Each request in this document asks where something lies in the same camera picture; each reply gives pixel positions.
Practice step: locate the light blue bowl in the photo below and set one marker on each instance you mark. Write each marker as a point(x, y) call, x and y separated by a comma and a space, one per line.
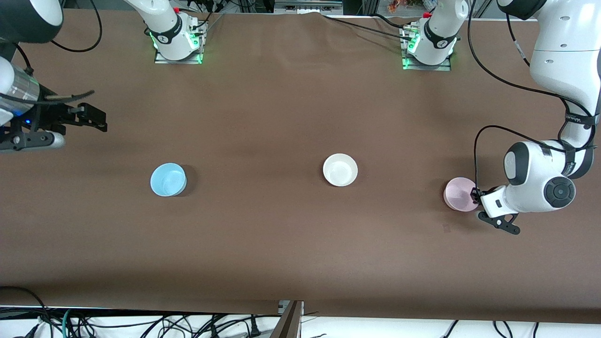
point(166, 180)

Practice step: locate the brown table cover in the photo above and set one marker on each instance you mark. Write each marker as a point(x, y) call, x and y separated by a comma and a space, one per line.
point(281, 244)

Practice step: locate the pink bowl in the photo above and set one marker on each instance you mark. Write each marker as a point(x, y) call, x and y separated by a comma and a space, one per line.
point(458, 193)

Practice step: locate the grey power strip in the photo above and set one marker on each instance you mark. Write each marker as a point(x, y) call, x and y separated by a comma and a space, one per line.
point(305, 7)

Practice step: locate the orange toy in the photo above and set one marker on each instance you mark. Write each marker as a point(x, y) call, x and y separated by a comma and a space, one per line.
point(396, 5)

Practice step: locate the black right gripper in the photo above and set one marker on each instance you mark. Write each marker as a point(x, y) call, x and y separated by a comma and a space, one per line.
point(50, 116)

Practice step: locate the dark metal post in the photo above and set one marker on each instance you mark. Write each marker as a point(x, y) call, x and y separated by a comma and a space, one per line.
point(288, 324)

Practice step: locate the white bowl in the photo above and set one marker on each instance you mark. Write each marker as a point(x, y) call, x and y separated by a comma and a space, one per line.
point(340, 170)

